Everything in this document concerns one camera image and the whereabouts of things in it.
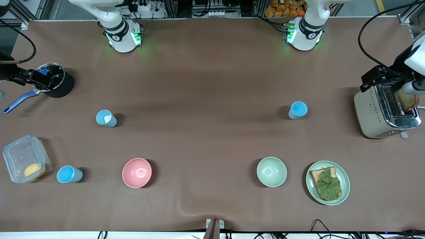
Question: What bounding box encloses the light blue plastic cup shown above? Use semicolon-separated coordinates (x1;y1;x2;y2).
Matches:
288;101;308;120
96;110;118;128
56;165;83;184

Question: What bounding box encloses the glass lid with blue knob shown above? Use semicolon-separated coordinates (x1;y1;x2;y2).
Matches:
33;63;65;92

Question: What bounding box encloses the toast slice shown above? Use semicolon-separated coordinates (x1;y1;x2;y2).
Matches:
395;90;420;113

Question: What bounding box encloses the beige and chrome toaster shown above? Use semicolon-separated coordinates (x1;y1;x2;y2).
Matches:
353;83;422;139

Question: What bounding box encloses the clear plastic storage container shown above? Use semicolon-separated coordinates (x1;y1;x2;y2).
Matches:
3;135;53;184

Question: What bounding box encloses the round orange food piece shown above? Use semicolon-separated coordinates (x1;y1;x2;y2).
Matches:
24;163;46;180

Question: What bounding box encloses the pale green plate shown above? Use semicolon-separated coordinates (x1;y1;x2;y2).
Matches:
306;161;351;206

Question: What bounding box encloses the brown bread slice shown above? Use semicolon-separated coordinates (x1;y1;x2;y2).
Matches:
310;167;343;201

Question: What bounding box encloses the bag of orange buns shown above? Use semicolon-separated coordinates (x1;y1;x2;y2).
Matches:
265;0;306;18

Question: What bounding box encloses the green lettuce leaf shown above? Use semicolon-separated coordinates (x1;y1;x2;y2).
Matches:
315;167;342;201

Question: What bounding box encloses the power strip with black plugs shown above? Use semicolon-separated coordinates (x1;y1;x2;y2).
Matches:
128;0;153;12

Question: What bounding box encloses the pink bowl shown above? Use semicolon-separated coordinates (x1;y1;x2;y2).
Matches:
122;158;152;189

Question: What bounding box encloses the pale green bowl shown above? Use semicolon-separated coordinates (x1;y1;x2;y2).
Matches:
257;157;288;188

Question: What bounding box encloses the brown table cover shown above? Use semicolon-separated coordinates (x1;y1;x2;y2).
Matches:
0;17;425;233

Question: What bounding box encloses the metal table clamp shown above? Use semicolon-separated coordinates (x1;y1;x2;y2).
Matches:
205;218;225;239

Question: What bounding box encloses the black saucepan with blue handle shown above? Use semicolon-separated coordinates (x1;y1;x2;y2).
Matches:
3;63;74;115

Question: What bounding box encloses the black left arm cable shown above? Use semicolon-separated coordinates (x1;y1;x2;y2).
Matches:
358;0;425;76

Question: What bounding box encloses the black cable loop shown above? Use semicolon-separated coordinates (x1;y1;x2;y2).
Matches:
310;219;333;234

